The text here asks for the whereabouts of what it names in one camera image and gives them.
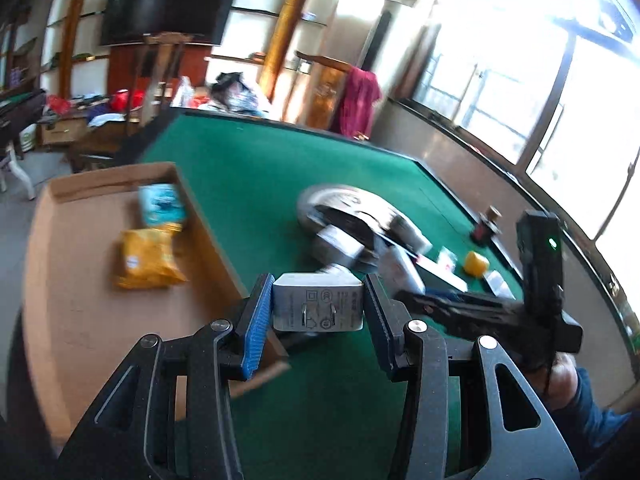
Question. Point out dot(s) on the light wooden chair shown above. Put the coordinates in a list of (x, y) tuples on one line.
[(320, 90)]

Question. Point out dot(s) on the dark wooden chair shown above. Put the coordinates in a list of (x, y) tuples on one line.
[(160, 55)]

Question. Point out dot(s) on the red bag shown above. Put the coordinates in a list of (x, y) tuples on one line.
[(125, 100)]

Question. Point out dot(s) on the round metal table centre plate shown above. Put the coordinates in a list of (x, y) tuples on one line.
[(340, 200)]

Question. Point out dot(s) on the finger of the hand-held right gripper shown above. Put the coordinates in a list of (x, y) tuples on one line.
[(470, 315)]

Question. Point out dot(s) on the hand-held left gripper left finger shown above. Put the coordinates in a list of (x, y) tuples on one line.
[(255, 330)]

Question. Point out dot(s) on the small side game table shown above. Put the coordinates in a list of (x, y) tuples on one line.
[(20, 107)]

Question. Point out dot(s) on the white plastic bag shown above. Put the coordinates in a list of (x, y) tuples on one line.
[(183, 92)]

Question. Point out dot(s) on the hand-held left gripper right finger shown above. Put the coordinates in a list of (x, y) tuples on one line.
[(382, 330)]

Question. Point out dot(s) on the small white packet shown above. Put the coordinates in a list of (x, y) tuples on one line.
[(446, 259)]

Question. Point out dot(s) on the teal packet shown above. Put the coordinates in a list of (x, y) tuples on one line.
[(160, 205)]

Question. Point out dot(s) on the black flat screen television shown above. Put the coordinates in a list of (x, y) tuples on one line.
[(170, 7)]

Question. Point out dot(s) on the white standing air conditioner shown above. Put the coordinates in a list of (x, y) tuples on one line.
[(395, 35)]

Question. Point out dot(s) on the cardboard box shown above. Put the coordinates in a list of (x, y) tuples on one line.
[(75, 310)]

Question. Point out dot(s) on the person's right forearm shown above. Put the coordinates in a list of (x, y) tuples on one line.
[(595, 410)]

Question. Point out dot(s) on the white power adapter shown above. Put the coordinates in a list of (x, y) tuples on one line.
[(320, 302)]

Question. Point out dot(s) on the small white box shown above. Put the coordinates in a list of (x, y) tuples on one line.
[(497, 283)]

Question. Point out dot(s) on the low wooden cabinet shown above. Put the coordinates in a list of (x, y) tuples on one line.
[(65, 130)]

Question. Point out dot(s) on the flat white red box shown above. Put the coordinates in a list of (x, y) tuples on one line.
[(445, 277)]

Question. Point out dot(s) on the yellow snack packet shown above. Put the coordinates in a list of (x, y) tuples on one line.
[(147, 260)]

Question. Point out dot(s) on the yellow block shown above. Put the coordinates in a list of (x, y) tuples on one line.
[(476, 264)]

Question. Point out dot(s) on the pile of bags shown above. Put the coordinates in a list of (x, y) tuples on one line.
[(237, 95)]

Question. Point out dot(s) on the window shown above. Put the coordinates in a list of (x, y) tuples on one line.
[(500, 60)]

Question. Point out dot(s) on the small dark bottle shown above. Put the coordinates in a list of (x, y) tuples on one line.
[(486, 227)]

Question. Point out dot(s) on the dark red cloth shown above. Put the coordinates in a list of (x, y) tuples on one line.
[(357, 102)]

